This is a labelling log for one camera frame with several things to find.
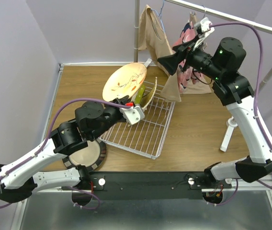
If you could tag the wooden clip hanger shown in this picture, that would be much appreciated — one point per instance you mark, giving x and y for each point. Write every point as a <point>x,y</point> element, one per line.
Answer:
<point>194,20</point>

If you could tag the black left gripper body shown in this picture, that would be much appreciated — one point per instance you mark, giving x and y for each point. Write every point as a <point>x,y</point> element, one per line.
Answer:
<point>115,116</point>

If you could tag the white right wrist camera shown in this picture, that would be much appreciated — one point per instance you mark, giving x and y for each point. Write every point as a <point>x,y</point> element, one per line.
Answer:
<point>203,31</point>

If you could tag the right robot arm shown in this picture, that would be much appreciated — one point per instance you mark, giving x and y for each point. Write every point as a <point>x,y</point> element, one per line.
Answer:
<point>237,95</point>

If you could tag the pink patterned hanging garment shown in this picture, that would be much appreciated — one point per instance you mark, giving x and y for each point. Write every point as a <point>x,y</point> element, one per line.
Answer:
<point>190,81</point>

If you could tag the beige plate orange leaves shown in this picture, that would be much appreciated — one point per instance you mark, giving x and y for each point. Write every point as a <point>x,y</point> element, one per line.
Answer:
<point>125,81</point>

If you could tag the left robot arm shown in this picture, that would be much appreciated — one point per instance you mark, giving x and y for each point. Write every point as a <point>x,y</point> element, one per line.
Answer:
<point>20,179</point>

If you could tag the black rimmed silver plate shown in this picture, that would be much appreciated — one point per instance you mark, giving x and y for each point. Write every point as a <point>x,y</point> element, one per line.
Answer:
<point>91,157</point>

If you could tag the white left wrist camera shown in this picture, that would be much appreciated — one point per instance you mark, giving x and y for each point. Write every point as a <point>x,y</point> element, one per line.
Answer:
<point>133,114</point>

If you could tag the yellow woven placemat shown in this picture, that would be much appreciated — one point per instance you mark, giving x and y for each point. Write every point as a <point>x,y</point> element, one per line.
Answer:
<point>148,97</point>

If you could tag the green polka dot plate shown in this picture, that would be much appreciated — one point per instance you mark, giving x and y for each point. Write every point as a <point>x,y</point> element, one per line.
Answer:
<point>139,94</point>

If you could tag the beige hanging shirt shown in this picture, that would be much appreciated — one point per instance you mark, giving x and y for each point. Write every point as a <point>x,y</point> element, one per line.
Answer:
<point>152,38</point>

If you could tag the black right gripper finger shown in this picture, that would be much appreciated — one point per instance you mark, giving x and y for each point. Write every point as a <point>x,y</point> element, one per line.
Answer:
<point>190,43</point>
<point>171,62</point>

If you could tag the white wire dish rack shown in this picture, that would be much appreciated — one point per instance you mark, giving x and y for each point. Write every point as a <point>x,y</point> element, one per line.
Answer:
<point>147,137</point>

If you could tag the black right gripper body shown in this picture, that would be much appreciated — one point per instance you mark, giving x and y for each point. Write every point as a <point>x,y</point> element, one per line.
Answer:
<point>199,60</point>

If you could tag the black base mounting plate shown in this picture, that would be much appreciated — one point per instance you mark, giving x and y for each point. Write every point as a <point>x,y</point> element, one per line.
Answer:
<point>149,185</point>

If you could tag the white clothes rack frame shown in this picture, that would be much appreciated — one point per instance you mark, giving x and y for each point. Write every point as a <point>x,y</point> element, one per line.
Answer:
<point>231,124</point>

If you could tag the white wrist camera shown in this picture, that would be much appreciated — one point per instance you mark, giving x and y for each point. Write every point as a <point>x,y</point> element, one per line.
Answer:
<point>133,114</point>
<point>203,31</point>

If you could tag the blue wire hanger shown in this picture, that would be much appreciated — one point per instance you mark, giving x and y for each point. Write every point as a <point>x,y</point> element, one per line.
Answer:
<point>159,15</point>

